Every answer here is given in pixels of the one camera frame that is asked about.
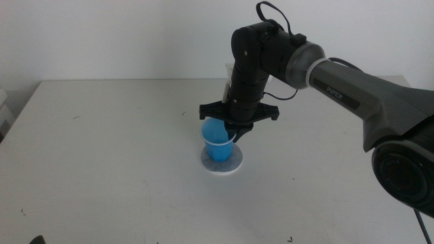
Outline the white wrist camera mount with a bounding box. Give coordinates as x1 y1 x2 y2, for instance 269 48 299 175
222 62 237 103

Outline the round grey cup mat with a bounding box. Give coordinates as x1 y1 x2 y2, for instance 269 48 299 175
200 144 244 176

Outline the black looped cable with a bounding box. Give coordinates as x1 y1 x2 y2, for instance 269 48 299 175
256 1 308 47

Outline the blue plastic cup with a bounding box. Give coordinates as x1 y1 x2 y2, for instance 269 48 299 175
200 117 237 163

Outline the black forearm cable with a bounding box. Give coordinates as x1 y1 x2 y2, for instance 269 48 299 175
328 57 363 73

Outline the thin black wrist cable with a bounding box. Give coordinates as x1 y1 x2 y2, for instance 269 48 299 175
262 88 300 102

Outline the black braided cable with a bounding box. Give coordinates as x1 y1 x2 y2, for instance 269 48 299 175
412 207 432 244

